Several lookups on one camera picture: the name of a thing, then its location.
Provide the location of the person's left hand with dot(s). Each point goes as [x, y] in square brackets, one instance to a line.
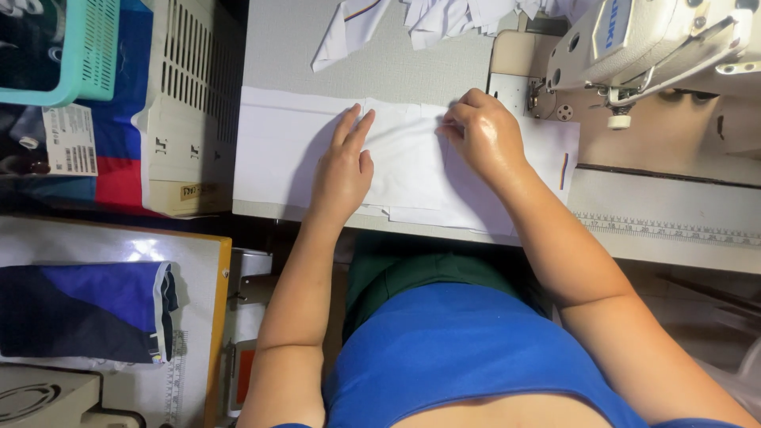
[342, 178]

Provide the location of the person's right hand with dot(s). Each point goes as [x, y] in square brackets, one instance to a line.
[484, 136]

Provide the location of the person's right fingers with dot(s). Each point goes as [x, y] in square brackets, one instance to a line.
[453, 122]

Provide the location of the white fabric piece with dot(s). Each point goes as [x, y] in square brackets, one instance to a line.
[410, 157]

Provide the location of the white striped fabric panel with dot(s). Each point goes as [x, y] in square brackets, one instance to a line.
[535, 172]

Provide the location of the pile of white fabric pieces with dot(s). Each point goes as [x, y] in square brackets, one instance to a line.
[440, 24]

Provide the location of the person's green trousers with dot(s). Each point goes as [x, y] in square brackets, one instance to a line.
[416, 273]

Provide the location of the stack of white fabric panels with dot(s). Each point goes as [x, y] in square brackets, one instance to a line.
[291, 148]

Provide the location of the white sewing machine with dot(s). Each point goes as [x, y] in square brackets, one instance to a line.
[648, 53]

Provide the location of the person's blue shirt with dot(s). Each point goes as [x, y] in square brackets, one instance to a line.
[469, 356]

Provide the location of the measuring tape strip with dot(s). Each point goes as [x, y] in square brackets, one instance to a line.
[666, 229]

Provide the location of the cream plastic crate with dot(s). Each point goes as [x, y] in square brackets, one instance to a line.
[190, 113]

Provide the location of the blue and red fabric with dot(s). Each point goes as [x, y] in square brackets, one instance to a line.
[119, 148]

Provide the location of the white paper label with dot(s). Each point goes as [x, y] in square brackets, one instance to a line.
[71, 140]

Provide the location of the side table with orange edge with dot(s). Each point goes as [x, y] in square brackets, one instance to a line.
[119, 321]

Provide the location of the teal plastic basket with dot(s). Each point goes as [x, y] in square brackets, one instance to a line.
[59, 47]

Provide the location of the folded navy blue garment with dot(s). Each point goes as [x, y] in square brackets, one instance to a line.
[83, 309]

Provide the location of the cream machine part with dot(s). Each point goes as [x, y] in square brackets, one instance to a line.
[53, 398]

